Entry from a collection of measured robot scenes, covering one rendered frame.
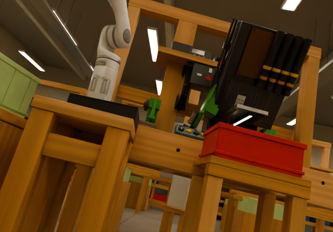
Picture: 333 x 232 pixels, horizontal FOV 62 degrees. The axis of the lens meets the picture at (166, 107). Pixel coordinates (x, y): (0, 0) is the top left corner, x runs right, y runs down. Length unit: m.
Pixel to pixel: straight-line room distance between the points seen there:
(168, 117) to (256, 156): 0.98
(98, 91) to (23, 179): 0.37
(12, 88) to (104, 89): 0.32
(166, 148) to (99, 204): 0.45
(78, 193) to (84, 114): 0.99
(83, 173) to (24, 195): 0.92
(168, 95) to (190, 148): 0.74
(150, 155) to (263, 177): 0.48
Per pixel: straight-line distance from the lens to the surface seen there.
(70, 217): 1.85
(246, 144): 0.98
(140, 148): 1.20
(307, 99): 2.26
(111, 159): 0.88
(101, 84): 1.05
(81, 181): 1.83
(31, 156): 0.93
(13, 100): 1.15
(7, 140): 1.13
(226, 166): 0.92
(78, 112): 0.91
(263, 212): 1.19
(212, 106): 1.55
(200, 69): 1.89
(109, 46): 1.15
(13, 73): 1.13
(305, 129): 2.19
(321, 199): 1.46
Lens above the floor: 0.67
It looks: 16 degrees up
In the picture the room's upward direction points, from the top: 14 degrees clockwise
